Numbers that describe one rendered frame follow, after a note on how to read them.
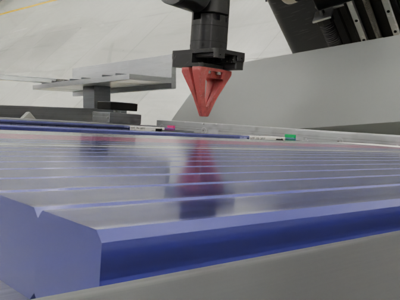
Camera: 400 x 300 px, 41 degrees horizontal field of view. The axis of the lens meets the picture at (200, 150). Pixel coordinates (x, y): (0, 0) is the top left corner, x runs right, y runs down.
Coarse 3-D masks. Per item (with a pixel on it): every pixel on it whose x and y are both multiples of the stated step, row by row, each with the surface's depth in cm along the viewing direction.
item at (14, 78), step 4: (0, 76) 105; (4, 76) 105; (8, 76) 106; (12, 76) 106; (16, 76) 107; (20, 76) 108; (24, 76) 108; (28, 76) 109; (8, 80) 107; (12, 80) 107; (16, 80) 107; (20, 80) 108; (24, 80) 108; (28, 80) 109; (32, 80) 109; (36, 80) 110; (40, 80) 111; (44, 80) 111; (48, 80) 112; (52, 80) 113; (56, 80) 113
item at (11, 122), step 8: (0, 120) 61; (8, 120) 61; (16, 120) 62; (24, 120) 63; (96, 128) 69; (104, 128) 70; (112, 128) 71; (120, 128) 72; (128, 128) 73; (168, 128) 78
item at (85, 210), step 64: (0, 192) 7; (64, 192) 8; (128, 192) 8; (192, 192) 9; (256, 192) 9; (320, 192) 10; (384, 192) 10; (0, 256) 7; (64, 256) 6; (128, 256) 6; (192, 256) 6; (256, 256) 7
